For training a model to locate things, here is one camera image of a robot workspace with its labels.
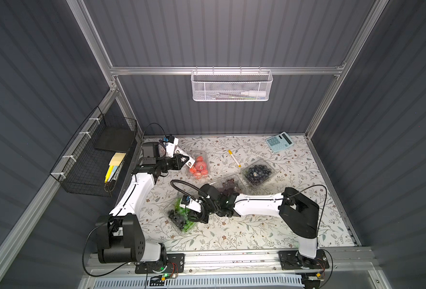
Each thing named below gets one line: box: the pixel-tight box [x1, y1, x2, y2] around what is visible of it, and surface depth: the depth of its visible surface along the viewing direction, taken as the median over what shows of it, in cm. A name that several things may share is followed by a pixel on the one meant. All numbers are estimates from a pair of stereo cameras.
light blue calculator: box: [265, 131, 295, 153], surface depth 117 cm
